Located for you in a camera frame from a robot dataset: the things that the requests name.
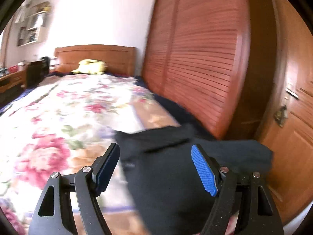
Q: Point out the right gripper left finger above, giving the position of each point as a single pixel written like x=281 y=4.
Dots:
x=53 y=213

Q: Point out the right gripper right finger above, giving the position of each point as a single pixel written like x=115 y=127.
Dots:
x=258 y=213

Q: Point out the black coat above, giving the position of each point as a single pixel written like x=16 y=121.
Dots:
x=163 y=181

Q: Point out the wooden door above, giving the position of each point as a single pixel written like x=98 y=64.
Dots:
x=290 y=179

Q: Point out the floral quilt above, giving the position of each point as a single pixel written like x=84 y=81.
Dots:
x=63 y=125

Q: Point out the navy bed sheet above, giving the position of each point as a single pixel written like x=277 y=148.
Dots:
x=166 y=102

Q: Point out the wooden desk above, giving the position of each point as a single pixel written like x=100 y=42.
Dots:
x=12 y=85

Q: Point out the black bag on chair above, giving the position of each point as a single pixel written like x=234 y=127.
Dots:
x=37 y=71

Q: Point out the wooden louvered wardrobe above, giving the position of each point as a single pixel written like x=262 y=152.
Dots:
x=215 y=58

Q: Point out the red basket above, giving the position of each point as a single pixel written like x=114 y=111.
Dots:
x=13 y=69

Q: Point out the yellow plush toy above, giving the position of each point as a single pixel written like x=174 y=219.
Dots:
x=90 y=67

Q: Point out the wooden headboard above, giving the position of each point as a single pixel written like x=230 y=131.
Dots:
x=119 y=60

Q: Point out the metal door handle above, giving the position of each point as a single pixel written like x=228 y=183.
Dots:
x=281 y=115

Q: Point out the white wall shelf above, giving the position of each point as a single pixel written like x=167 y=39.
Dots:
x=33 y=19

